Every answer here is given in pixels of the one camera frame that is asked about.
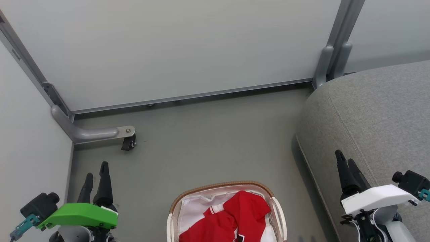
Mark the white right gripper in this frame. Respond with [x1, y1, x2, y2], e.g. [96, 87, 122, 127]
[335, 150, 420, 216]

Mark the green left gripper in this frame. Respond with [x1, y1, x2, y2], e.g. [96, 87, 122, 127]
[36, 161, 119, 231]

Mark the red and white jersey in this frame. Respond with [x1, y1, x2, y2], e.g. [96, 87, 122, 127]
[179, 190, 271, 242]

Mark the grey fabric sofa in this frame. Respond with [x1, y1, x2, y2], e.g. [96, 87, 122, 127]
[295, 60, 430, 242]

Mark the grey partition foot with plate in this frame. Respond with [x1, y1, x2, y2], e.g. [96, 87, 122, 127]
[51, 105, 136, 145]

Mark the black caster wheel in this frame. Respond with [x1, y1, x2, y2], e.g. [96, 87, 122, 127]
[121, 134, 137, 151]

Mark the white laundry basket brown rim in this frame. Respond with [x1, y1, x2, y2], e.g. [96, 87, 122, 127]
[167, 181, 288, 242]

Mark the white basket liner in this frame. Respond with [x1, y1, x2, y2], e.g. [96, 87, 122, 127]
[177, 193, 278, 242]

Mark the teal left camera cable plug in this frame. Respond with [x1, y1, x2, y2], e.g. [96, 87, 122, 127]
[9, 214, 41, 241]

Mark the dark grey hinge bracket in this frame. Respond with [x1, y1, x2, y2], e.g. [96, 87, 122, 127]
[42, 82, 73, 119]

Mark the grey partition bottom rail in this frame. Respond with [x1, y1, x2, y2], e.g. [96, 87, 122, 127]
[72, 78, 315, 115]

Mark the grey partition corner post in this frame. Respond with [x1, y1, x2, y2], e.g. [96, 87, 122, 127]
[0, 9, 74, 120]

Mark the grey partition post with feet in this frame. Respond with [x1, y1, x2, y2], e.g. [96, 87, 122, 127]
[327, 0, 366, 80]

